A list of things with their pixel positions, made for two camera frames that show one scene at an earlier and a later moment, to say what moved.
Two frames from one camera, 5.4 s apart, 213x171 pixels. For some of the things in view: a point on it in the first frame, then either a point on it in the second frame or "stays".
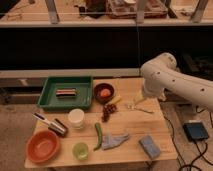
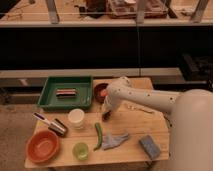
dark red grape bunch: x=107 y=110 stays
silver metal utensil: x=134 y=107 stays
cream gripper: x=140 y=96 -> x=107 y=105
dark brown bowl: x=103 y=92 stays
